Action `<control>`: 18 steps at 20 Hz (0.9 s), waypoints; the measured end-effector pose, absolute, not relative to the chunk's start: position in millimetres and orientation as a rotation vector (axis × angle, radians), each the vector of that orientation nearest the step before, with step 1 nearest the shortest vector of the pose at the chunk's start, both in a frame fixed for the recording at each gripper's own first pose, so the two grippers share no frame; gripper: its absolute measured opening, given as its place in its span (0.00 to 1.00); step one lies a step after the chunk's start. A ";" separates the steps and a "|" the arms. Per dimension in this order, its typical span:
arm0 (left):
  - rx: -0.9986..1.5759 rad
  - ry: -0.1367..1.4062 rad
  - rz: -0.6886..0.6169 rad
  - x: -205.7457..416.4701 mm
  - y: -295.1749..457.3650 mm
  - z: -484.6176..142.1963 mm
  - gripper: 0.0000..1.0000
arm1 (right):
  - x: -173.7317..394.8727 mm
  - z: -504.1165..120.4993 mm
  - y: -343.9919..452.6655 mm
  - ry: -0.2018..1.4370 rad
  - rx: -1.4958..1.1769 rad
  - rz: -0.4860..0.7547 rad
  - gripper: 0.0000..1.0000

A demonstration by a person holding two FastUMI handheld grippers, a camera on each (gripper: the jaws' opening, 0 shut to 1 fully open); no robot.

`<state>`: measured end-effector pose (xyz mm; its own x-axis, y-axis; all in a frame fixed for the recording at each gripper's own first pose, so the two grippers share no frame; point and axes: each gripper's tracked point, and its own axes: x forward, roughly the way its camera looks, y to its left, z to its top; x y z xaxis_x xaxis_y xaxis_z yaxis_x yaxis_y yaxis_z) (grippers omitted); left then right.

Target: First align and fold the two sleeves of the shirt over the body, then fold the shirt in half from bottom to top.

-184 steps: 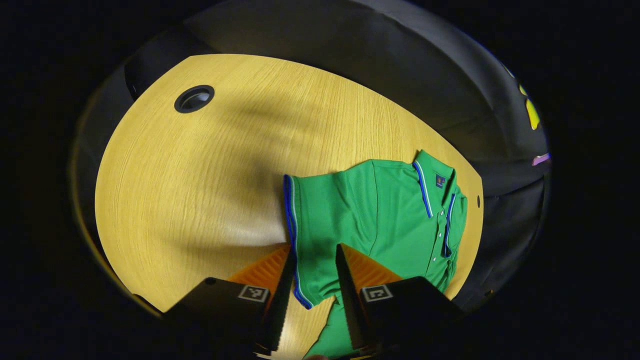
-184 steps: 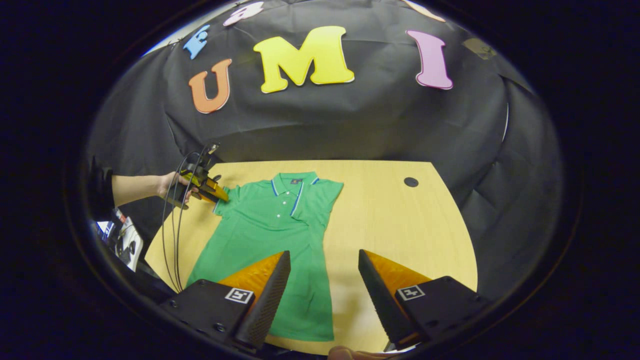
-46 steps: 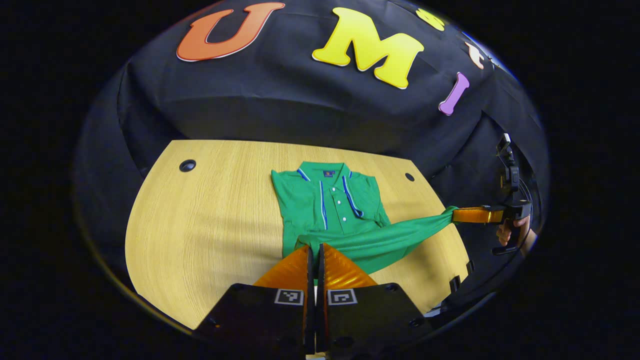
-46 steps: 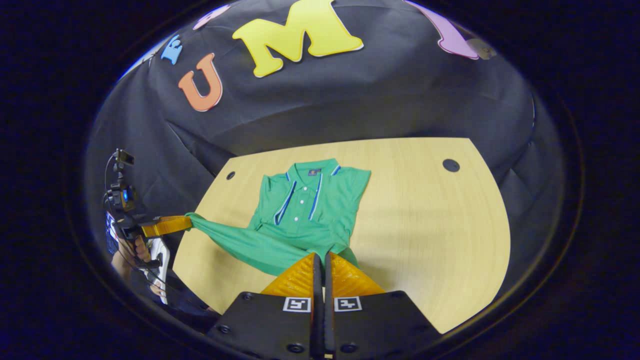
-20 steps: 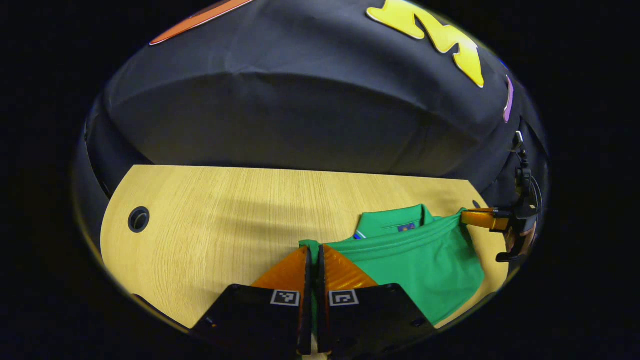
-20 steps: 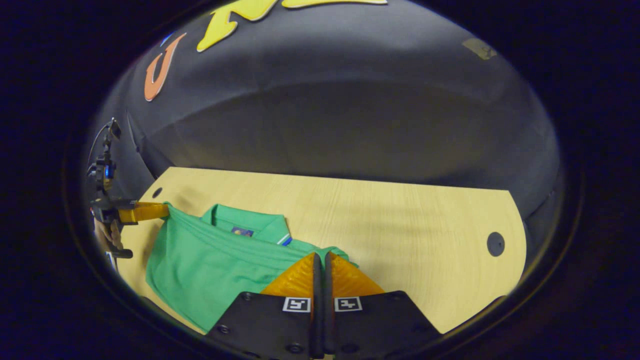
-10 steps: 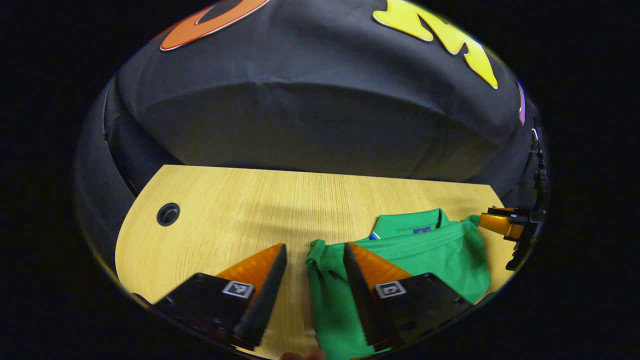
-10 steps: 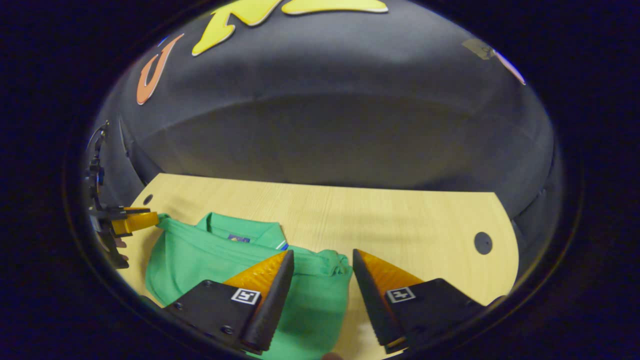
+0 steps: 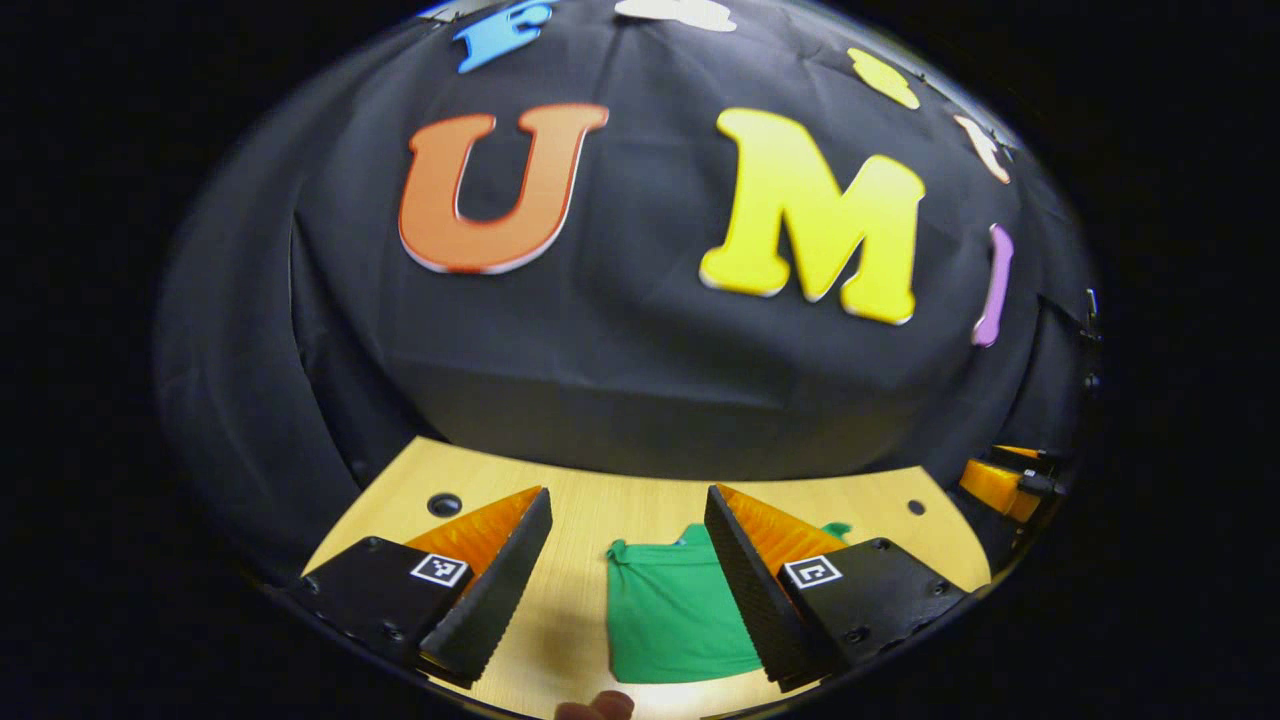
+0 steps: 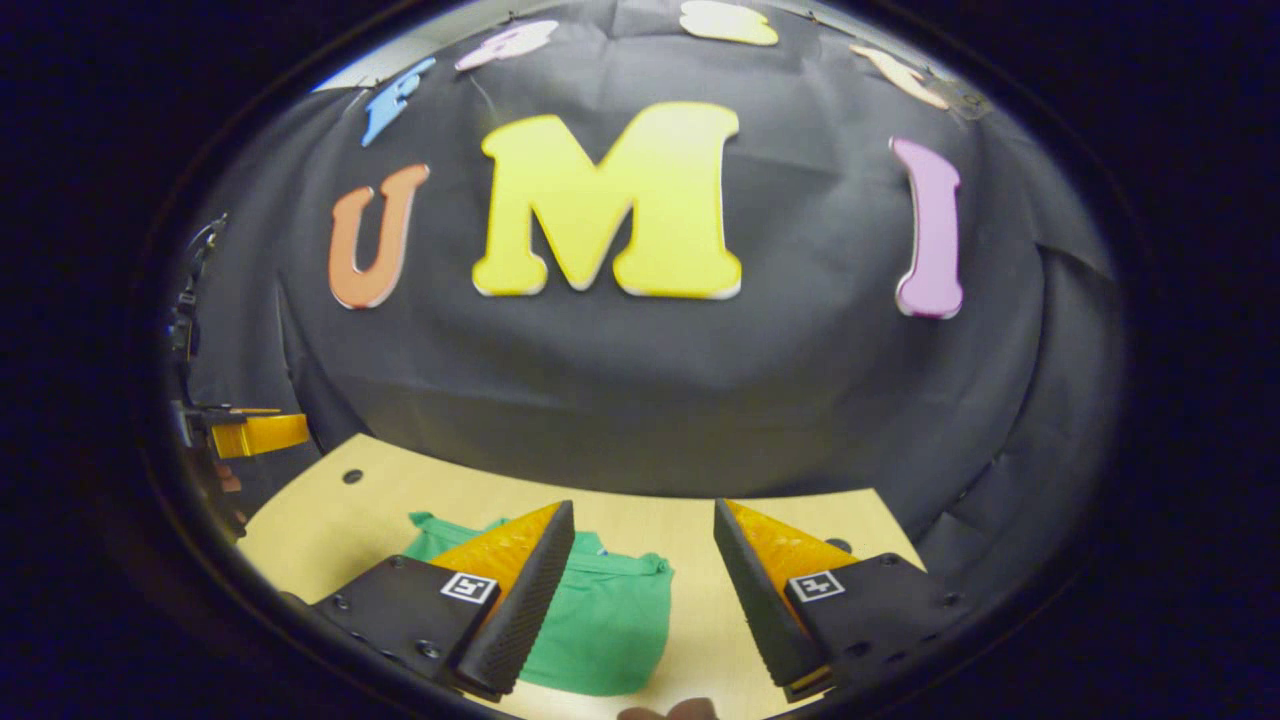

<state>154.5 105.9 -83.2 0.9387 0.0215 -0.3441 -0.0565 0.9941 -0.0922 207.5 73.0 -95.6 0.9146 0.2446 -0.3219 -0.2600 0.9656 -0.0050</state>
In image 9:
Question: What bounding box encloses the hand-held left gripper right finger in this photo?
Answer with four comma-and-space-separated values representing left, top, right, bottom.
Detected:
703, 484, 971, 693

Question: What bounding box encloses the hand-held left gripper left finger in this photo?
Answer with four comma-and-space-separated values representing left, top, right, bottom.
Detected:
285, 486, 554, 691

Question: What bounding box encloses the green T-shirt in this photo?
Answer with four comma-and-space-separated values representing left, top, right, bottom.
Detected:
605, 520, 853, 686

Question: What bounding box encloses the black backdrop cloth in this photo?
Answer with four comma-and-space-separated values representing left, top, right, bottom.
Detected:
155, 0, 1101, 591

